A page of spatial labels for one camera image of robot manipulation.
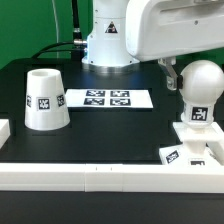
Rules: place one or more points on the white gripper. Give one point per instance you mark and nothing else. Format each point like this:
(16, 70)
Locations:
(166, 28)

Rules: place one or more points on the white lamp bulb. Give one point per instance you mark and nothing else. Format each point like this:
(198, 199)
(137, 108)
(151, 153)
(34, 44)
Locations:
(203, 84)

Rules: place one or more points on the white lamp base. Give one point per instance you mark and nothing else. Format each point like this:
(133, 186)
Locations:
(199, 147)

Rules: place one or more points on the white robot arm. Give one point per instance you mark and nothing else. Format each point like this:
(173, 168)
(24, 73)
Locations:
(106, 44)

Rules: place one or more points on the white lamp shade cone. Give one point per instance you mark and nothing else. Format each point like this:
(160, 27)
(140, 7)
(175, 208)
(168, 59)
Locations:
(45, 107)

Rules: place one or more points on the white marker tag sheet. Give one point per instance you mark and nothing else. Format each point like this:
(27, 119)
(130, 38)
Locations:
(105, 98)

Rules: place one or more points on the white front fence bar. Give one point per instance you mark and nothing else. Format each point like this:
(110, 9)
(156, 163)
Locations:
(110, 178)

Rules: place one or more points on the white left fence block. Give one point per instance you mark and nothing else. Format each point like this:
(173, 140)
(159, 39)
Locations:
(4, 131)

